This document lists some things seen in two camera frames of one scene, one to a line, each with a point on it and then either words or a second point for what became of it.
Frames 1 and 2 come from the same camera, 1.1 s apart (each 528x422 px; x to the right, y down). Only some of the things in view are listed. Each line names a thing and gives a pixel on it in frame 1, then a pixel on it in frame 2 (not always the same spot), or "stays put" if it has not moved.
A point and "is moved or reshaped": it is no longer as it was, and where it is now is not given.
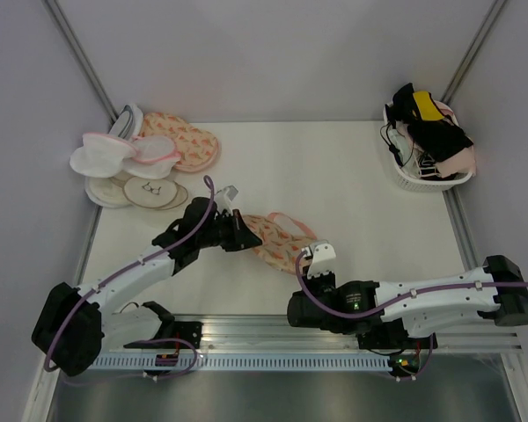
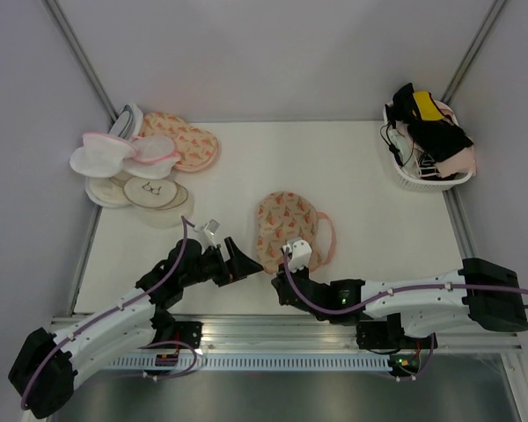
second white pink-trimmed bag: (155, 157) stays put
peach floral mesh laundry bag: (278, 250) is moved or reshaped
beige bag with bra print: (157, 193) stays put
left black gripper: (242, 237) -> (238, 266)
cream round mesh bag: (105, 192) stays put
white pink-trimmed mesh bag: (101, 156) stays put
